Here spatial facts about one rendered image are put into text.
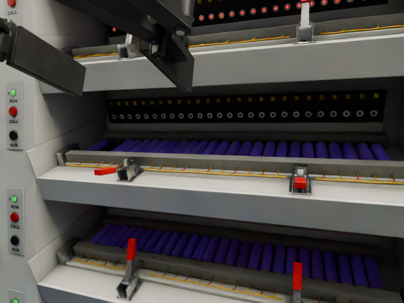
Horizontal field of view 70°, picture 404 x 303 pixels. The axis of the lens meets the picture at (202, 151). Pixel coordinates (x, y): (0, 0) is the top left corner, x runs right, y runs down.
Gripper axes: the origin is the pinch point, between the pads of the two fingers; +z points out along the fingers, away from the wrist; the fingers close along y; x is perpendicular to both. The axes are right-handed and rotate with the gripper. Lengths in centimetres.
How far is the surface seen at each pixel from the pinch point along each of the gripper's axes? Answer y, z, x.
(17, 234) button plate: -34.4, 22.6, -19.3
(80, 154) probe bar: -24.1, 24.1, -3.8
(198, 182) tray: -0.1, 22.5, -7.7
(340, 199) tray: 19.2, 20.9, -8.7
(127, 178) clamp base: -12.0, 21.6, -7.8
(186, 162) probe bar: -3.1, 24.4, -4.5
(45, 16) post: -30.2, 17.1, 20.2
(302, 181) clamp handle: 14.7, 14.9, -7.2
